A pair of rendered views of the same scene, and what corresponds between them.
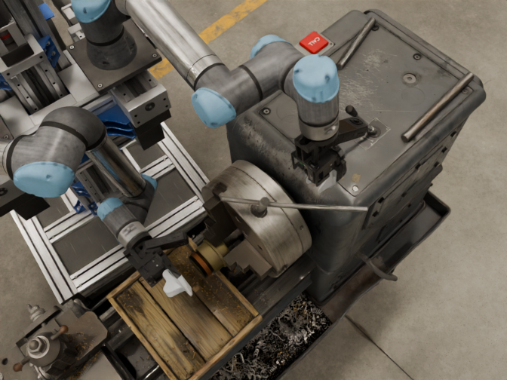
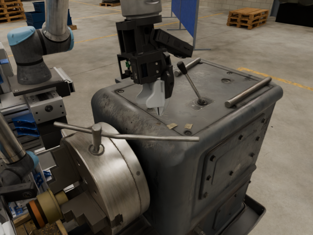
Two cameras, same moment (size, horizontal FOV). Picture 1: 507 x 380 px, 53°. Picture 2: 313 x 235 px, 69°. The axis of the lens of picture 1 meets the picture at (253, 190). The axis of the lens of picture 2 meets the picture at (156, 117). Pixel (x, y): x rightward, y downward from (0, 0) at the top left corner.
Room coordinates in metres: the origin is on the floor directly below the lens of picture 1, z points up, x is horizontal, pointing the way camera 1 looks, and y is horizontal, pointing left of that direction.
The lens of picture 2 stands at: (0.08, -0.14, 1.62)
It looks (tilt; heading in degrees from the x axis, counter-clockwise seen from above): 34 degrees down; 357
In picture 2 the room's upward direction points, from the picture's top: straight up
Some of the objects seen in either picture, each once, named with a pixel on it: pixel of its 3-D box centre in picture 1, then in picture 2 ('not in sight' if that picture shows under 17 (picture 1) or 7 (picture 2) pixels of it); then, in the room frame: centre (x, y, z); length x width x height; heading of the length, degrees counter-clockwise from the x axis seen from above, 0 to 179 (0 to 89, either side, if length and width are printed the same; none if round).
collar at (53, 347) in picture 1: (41, 347); not in sight; (0.26, 0.53, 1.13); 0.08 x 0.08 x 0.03
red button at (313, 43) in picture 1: (313, 44); not in sight; (1.01, -0.21, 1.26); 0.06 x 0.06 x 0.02; 38
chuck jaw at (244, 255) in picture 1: (253, 262); (90, 213); (0.44, 0.02, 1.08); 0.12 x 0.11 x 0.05; 38
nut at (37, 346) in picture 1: (35, 345); not in sight; (0.26, 0.53, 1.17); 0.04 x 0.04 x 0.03
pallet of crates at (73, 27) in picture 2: not in sight; (49, 17); (7.42, 2.60, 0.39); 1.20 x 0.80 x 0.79; 137
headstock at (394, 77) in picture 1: (347, 136); (184, 129); (0.82, -0.30, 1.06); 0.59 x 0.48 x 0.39; 128
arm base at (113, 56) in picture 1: (108, 40); (32, 68); (1.14, 0.40, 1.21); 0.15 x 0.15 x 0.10
